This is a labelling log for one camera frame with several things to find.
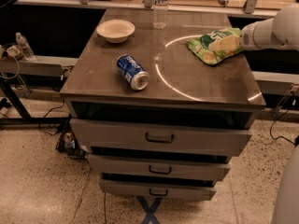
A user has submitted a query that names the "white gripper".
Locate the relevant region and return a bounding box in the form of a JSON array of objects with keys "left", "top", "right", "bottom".
[{"left": 208, "top": 19, "right": 284, "bottom": 51}]

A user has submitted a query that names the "green rice chip bag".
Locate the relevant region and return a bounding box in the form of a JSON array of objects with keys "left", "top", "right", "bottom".
[{"left": 187, "top": 28, "right": 242, "bottom": 65}]

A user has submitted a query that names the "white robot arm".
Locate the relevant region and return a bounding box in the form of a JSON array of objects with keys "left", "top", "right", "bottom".
[{"left": 208, "top": 4, "right": 299, "bottom": 224}]

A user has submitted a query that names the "clear water bottle on cabinet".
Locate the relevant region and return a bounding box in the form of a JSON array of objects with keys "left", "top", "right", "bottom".
[{"left": 153, "top": 0, "right": 169, "bottom": 29}]

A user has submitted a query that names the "blue soda can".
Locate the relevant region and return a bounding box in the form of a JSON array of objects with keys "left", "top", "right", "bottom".
[{"left": 117, "top": 54, "right": 150, "bottom": 91}]

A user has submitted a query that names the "grey drawer cabinet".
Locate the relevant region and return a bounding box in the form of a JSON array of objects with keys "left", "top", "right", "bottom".
[{"left": 61, "top": 8, "right": 265, "bottom": 188}]

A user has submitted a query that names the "white bowl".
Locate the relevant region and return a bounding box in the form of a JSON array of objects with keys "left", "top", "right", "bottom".
[{"left": 96, "top": 20, "right": 135, "bottom": 44}]

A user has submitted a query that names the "middle drawer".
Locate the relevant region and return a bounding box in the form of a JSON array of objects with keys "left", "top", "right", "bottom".
[{"left": 88, "top": 155, "right": 231, "bottom": 181}]

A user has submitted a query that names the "drawer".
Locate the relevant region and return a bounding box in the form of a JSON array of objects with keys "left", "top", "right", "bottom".
[
  {"left": 70, "top": 119, "right": 251, "bottom": 156},
  {"left": 99, "top": 179, "right": 216, "bottom": 201},
  {"left": 88, "top": 155, "right": 231, "bottom": 181}
]

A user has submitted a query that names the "top drawer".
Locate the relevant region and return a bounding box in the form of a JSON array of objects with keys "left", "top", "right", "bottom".
[{"left": 70, "top": 119, "right": 251, "bottom": 156}]

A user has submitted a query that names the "bottom drawer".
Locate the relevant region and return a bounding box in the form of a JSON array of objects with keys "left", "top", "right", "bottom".
[{"left": 99, "top": 179, "right": 216, "bottom": 201}]

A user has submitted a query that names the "blue tape cross on floor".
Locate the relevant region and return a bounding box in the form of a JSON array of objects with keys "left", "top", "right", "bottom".
[{"left": 136, "top": 196, "right": 163, "bottom": 224}]

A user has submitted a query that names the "left metal bench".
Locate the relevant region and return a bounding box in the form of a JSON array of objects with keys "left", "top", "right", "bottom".
[{"left": 0, "top": 56, "right": 78, "bottom": 125}]

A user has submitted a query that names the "small water bottle on bench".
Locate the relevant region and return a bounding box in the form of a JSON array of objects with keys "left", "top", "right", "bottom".
[{"left": 16, "top": 33, "right": 36, "bottom": 61}]

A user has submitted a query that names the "black cable on right floor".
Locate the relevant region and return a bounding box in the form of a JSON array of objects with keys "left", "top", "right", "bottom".
[{"left": 269, "top": 101, "right": 299, "bottom": 147}]

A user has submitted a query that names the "black cable on floor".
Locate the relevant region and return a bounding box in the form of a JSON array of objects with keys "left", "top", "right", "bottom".
[
  {"left": 37, "top": 100, "right": 68, "bottom": 137},
  {"left": 269, "top": 101, "right": 299, "bottom": 147}
]

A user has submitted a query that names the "black cable on left floor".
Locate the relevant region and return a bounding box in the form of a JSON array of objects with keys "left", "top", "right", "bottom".
[{"left": 37, "top": 100, "right": 68, "bottom": 137}]

